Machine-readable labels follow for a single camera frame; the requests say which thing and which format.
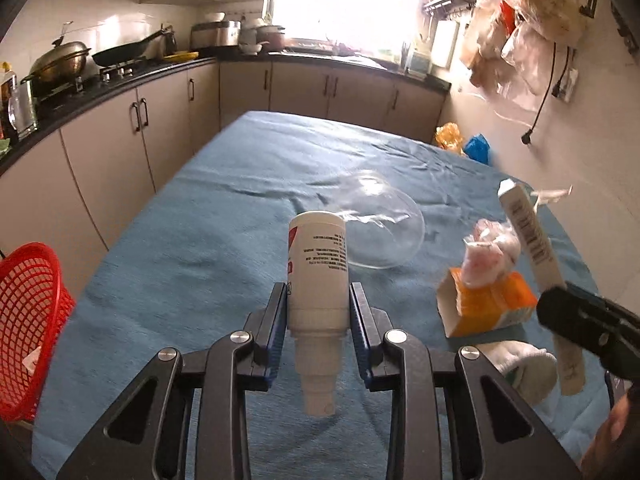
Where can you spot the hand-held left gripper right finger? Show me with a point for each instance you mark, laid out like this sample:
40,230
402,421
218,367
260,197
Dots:
359,320

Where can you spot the crumpled clear plastic bag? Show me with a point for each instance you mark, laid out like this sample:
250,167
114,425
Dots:
487,255

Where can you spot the white plastic bottle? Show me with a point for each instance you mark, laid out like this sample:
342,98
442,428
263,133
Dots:
317,270

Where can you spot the person's right forearm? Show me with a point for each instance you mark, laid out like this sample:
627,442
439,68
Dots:
615,430

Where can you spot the red plastic mesh basket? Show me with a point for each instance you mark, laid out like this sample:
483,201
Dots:
30,310

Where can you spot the black frying pan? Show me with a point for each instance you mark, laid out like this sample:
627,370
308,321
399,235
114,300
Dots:
122,52

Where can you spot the yellow plastic bag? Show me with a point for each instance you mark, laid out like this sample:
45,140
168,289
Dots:
448,137

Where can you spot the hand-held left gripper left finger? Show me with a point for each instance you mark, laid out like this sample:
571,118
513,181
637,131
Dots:
276,320

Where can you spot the white crumpled cloth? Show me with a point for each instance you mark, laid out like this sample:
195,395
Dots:
527,365

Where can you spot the blue plastic bag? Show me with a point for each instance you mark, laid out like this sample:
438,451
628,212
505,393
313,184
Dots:
477,149

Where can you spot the black kitchen countertop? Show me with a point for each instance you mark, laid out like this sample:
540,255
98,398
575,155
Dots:
65,107

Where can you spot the kitchen window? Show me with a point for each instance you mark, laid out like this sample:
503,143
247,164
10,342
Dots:
345,0

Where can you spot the yellow plate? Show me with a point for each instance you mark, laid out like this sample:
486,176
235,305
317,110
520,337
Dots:
180,56

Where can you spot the orange and white carton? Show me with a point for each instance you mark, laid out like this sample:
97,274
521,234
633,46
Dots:
500,307

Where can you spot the steel rice cooker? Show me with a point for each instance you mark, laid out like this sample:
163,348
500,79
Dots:
215,35

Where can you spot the white cutting board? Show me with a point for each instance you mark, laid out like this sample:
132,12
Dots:
445,44

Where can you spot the blue tablecloth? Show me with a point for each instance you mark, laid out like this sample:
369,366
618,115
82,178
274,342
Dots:
200,240

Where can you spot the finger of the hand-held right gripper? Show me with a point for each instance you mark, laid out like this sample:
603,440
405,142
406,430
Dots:
570,317
607,305

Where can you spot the yellow-capped dark bottle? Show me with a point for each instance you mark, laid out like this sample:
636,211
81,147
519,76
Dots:
7,100

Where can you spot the white bowl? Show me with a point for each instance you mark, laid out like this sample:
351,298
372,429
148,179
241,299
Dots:
250,49

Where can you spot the long white box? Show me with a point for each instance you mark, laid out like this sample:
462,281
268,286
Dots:
525,225

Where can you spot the utensil holder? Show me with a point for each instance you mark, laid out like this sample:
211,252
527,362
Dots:
419,60

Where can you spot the steel wok with lid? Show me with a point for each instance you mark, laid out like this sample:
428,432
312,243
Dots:
57,62

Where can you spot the white wall power socket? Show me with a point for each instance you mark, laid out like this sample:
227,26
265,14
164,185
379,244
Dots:
566,85

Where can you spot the green cloth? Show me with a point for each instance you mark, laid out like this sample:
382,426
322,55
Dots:
4,147

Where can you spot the brown cooking pot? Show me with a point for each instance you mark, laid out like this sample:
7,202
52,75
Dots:
271,39

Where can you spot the gas stove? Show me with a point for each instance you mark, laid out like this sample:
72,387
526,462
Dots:
116,71

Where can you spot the hanging plastic bags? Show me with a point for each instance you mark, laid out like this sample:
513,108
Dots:
530,20

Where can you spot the clear plastic dome lid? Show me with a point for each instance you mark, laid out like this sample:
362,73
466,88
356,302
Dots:
385,230

